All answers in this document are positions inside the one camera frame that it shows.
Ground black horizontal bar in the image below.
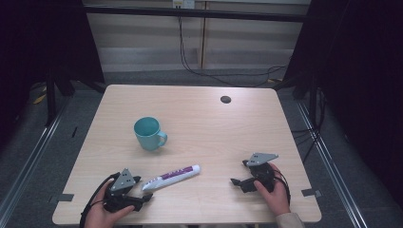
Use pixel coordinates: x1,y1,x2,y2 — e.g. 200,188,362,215
84,5,310,23

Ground person's right hand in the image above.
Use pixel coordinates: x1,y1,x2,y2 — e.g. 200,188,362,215
253,162,292,217

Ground black curtain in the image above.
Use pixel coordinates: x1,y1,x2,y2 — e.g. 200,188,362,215
283,0,403,207
0,0,106,150

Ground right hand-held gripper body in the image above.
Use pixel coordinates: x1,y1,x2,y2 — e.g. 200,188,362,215
246,152,279,194

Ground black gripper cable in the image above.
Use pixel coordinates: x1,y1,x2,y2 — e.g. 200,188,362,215
272,169,292,204
79,172,122,228

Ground white and purple toothpaste tube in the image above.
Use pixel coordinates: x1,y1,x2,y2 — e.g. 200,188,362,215
141,164,202,192

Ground person's left hand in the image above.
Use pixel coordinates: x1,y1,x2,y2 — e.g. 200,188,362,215
84,189,136,228

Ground black floor cables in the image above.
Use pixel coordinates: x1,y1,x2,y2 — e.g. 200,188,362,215
291,88,327,164

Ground black metal stand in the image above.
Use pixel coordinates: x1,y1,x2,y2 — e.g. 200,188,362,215
274,70,327,127
46,67,107,127

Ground long black wall cable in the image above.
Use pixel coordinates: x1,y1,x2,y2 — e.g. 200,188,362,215
178,15,288,88

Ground white wall outlet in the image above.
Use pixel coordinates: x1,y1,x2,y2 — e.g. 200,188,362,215
172,0,195,10

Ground yellow floor tape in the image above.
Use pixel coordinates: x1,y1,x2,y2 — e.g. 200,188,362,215
32,93,48,105

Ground metal floor rail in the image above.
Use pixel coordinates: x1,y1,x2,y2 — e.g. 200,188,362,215
0,94,72,222
296,101,369,228

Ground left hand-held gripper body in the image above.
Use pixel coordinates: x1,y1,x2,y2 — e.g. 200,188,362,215
103,168,144,213

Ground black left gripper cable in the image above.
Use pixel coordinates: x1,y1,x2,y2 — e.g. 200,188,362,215
79,172,122,228

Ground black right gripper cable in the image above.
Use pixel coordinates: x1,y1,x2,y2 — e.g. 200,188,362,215
272,169,292,204

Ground teal mug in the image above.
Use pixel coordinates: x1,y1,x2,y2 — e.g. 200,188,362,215
133,116,168,152

